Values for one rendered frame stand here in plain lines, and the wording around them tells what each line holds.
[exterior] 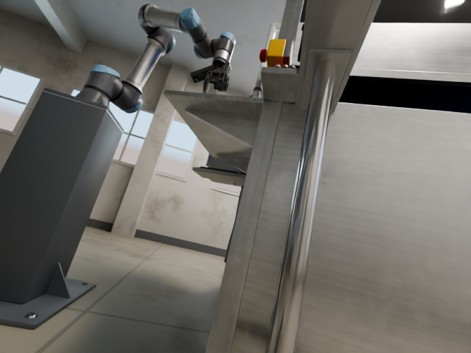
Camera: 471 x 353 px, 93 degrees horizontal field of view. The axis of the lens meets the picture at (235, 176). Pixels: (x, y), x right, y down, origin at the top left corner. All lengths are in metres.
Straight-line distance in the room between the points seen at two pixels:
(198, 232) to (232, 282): 3.18
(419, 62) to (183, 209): 3.45
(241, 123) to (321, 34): 0.44
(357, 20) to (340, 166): 0.36
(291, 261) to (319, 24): 0.47
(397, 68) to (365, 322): 0.74
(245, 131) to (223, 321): 0.62
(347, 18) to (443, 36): 0.56
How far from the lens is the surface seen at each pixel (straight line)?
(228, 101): 0.86
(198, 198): 3.85
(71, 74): 4.99
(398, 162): 0.78
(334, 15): 0.56
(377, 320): 0.72
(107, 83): 1.27
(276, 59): 0.81
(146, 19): 1.40
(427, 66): 0.98
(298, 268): 0.44
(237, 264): 0.67
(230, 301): 0.69
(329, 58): 0.61
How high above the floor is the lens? 0.41
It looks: 14 degrees up
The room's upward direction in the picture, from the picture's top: 14 degrees clockwise
